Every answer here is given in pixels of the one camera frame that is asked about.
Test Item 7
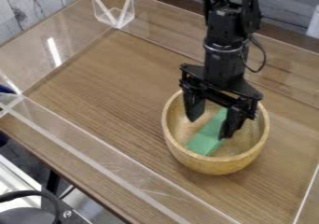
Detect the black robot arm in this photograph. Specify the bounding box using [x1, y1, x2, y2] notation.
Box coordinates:
[179, 0, 263, 139]

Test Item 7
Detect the clear acrylic tray enclosure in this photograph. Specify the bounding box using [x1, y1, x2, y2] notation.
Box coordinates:
[0, 0, 319, 224]

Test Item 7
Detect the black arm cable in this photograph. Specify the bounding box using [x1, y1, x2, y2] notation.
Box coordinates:
[240, 34, 268, 74]

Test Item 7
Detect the black metal clamp bracket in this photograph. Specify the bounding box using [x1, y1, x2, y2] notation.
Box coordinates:
[40, 189, 92, 224]

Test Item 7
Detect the green rectangular block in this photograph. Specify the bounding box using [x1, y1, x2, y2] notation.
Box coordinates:
[184, 108, 227, 156]

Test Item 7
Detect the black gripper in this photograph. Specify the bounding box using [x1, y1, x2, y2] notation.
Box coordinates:
[179, 45, 263, 139]

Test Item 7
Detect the light wooden bowl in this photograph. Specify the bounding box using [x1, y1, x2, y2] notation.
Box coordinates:
[160, 91, 271, 175]

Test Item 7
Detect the black cable loop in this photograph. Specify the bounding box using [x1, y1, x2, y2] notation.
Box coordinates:
[0, 189, 60, 224]

